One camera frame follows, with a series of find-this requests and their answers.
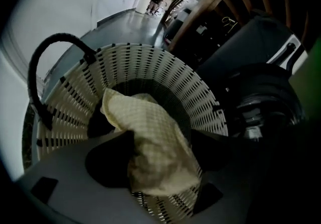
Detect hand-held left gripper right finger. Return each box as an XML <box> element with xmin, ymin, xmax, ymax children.
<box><xmin>175</xmin><ymin>130</ymin><xmax>289</xmax><ymax>224</ymax></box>

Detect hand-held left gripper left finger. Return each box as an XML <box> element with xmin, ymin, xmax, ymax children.
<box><xmin>15</xmin><ymin>130</ymin><xmax>171</xmax><ymax>224</ymax></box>

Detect pale yellow checked clothes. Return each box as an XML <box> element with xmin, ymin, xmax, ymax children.
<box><xmin>100</xmin><ymin>88</ymin><xmax>203</xmax><ymax>196</ymax></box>

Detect white woven laundry basket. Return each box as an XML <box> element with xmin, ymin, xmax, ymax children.
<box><xmin>27</xmin><ymin>32</ymin><xmax>229</xmax><ymax>220</ymax></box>

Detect white and grey appliance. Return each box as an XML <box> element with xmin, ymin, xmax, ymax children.
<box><xmin>199</xmin><ymin>16</ymin><xmax>308</xmax><ymax>77</ymax></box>

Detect white counter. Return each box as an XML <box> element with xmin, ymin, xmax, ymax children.
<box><xmin>134</xmin><ymin>0</ymin><xmax>151</xmax><ymax>15</ymax></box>

